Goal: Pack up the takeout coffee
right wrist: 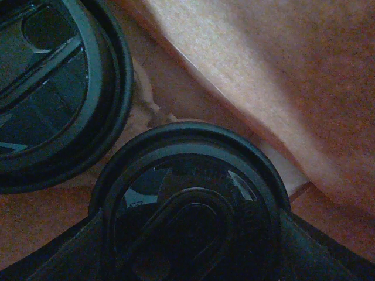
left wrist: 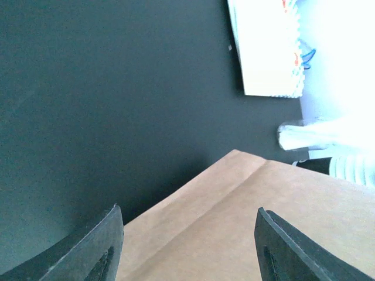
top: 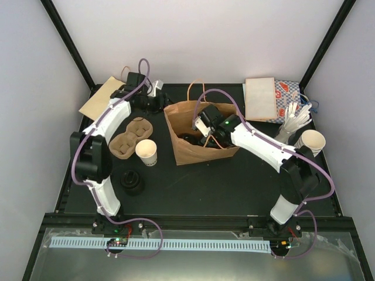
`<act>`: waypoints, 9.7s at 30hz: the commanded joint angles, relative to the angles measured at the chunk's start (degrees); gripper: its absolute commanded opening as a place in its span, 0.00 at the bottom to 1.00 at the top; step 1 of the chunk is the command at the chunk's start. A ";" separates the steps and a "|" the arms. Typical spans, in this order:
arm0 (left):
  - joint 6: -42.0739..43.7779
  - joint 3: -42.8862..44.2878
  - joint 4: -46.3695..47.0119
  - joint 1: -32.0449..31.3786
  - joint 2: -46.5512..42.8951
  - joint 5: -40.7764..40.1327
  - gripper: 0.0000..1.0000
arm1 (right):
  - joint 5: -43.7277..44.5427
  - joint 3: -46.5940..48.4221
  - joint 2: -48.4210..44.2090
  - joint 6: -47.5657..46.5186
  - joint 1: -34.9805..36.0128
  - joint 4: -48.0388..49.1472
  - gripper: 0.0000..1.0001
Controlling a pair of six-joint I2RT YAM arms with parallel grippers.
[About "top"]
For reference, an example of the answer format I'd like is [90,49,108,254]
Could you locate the brown kraft paper bag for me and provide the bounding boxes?
[163,79,239,166]

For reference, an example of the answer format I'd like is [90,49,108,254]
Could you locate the light blue cable duct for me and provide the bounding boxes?
[49,237,271,253]

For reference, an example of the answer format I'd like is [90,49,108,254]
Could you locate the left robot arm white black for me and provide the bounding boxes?
[70,72,168,234]

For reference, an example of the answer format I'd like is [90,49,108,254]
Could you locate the stack of white paper cups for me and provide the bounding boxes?
[294,129,326,157]

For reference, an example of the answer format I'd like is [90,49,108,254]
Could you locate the white paper bag brown trim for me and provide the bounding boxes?
[244,77,277,121]

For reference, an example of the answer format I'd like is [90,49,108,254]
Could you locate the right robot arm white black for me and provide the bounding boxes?
[192,105,321,237]

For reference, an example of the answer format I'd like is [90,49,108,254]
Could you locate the blue checkered paper bag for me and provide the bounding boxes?
[268,80,319,124]

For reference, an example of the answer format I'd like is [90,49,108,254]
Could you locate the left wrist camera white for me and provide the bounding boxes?
[148,80,163,97]

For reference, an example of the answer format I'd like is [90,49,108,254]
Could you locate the black lid stack left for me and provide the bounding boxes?
[120,170,145,196]

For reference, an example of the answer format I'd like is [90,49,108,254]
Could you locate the bundle of white straws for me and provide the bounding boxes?
[275,102,312,144]

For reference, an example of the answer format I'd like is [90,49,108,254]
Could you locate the stacked pulp cup carriers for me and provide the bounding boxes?
[109,117,153,160]

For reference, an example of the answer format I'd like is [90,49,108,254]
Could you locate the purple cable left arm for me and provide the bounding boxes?
[71,57,164,260]

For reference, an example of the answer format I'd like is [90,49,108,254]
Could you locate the black frame post right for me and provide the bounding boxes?
[299,0,356,92]

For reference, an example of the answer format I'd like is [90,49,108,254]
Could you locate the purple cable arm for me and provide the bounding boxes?
[71,57,164,260]
[193,88,335,261]

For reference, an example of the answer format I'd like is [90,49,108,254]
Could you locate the tan paper bag with handles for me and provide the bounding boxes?
[79,66,131,121]

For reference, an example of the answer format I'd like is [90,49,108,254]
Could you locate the black frame post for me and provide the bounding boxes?
[299,0,356,92]
[40,0,96,90]

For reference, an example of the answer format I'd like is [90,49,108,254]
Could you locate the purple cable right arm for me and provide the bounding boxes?
[193,88,335,261]

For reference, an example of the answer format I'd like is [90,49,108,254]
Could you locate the black frame post left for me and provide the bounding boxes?
[40,0,96,90]

